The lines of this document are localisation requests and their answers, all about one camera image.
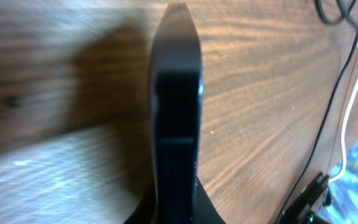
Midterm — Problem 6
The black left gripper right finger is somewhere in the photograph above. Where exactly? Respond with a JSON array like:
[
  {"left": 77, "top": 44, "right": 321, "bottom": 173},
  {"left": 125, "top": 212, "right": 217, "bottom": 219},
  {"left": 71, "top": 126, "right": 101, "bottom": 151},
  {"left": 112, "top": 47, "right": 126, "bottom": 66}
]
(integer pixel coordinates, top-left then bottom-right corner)
[{"left": 194, "top": 179, "right": 226, "bottom": 224}]

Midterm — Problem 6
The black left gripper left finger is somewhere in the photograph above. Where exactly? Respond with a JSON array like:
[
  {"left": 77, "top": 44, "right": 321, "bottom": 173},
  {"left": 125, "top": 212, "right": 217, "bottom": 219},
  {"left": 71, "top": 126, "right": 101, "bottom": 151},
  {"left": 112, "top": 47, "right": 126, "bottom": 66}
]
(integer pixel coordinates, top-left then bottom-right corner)
[{"left": 124, "top": 183, "right": 156, "bottom": 224}]

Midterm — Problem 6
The Samsung Galaxy smartphone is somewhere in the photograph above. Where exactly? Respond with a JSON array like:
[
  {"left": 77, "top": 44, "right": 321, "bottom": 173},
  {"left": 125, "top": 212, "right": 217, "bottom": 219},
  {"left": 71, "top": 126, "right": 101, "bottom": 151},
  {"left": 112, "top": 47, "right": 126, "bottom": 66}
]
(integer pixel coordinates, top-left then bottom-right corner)
[{"left": 149, "top": 3, "right": 203, "bottom": 223}]

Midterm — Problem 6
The black USB charging cable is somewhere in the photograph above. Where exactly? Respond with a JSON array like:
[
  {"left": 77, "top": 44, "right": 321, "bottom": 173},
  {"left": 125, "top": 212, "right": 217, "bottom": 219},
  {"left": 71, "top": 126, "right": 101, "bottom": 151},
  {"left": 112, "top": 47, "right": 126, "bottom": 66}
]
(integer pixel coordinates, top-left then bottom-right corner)
[{"left": 275, "top": 0, "right": 358, "bottom": 224}]

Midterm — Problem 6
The white power strip cord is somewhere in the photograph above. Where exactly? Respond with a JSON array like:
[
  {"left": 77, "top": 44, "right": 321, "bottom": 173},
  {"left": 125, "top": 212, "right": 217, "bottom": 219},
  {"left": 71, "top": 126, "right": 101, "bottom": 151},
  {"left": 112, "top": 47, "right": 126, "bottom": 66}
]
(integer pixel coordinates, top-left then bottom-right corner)
[{"left": 328, "top": 46, "right": 358, "bottom": 184}]

